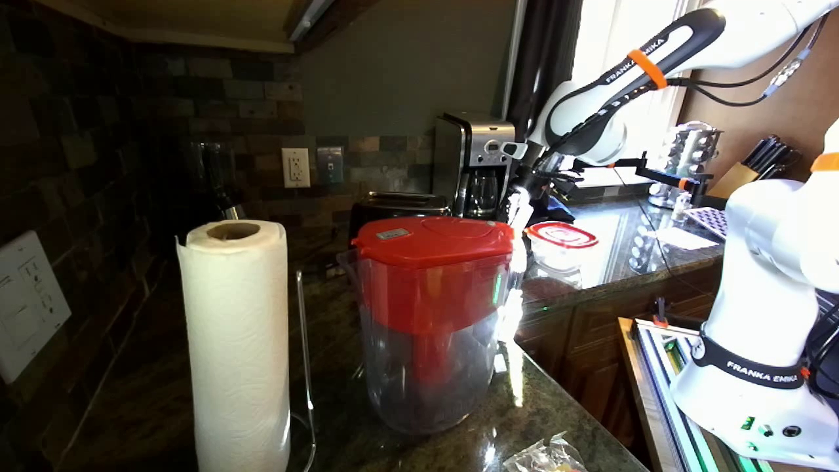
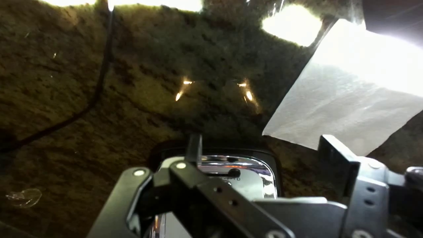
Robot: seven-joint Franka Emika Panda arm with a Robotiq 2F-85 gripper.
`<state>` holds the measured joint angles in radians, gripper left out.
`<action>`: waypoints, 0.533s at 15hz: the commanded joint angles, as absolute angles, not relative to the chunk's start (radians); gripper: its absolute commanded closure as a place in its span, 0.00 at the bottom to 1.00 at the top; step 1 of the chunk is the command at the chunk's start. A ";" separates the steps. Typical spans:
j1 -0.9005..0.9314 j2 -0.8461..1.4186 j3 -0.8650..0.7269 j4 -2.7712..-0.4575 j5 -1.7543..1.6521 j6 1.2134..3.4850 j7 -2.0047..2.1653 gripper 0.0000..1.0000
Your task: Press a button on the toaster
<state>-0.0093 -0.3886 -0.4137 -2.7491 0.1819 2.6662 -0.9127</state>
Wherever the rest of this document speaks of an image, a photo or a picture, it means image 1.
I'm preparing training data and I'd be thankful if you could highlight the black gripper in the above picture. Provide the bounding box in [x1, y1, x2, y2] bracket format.
[521, 155, 571, 210]

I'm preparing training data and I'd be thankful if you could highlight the black chrome toaster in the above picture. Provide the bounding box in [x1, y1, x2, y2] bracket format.
[347, 196, 457, 237]

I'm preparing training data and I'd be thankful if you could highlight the black steel coffee maker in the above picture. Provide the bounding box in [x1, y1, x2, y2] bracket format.
[431, 112, 530, 220]

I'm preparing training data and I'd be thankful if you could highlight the red rimmed bowl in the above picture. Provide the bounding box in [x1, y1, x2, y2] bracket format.
[525, 218, 602, 283]

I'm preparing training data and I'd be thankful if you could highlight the black clamp bar orange tip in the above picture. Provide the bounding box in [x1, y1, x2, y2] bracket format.
[633, 151, 703, 190]

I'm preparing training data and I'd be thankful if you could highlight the dark window curtain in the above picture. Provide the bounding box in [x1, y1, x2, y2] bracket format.
[503, 0, 587, 133]

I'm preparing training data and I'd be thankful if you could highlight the clear pitcher red lid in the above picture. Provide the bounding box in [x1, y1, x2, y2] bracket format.
[349, 186, 532, 437]

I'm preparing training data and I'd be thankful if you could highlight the wooden lower cabinet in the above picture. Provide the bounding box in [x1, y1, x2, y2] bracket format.
[521, 260, 724, 441]

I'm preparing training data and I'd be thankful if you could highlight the wooden cabinet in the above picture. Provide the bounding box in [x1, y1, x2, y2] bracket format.
[35, 0, 369, 58]
[521, 260, 724, 441]

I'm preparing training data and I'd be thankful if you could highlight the wooden knife block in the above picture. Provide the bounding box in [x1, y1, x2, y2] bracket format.
[705, 133, 814, 203]

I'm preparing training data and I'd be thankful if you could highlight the clear plastic bag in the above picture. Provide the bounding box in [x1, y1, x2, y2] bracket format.
[502, 429, 589, 472]

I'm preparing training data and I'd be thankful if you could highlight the metal paper towel holder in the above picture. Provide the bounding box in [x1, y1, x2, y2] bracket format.
[292, 266, 319, 472]

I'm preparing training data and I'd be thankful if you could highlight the white paper towel roll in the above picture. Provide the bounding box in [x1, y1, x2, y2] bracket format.
[172, 218, 294, 472]

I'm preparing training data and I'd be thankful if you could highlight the wooden upper cabinet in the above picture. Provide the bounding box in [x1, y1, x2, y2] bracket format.
[35, 0, 369, 58]

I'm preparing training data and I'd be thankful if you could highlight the grey wall switch plate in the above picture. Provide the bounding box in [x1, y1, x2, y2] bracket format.
[315, 144, 349, 188]

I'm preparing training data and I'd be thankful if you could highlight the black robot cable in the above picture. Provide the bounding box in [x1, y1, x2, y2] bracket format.
[688, 12, 832, 110]

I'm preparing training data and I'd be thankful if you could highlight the white robot stand frame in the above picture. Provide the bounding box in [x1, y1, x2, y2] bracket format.
[616, 315, 764, 472]

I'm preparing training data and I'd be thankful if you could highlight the white wall outlet plate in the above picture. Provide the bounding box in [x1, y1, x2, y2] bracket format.
[279, 144, 315, 190]

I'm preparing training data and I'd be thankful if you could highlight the white wall sheet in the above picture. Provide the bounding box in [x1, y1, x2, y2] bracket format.
[0, 228, 75, 388]

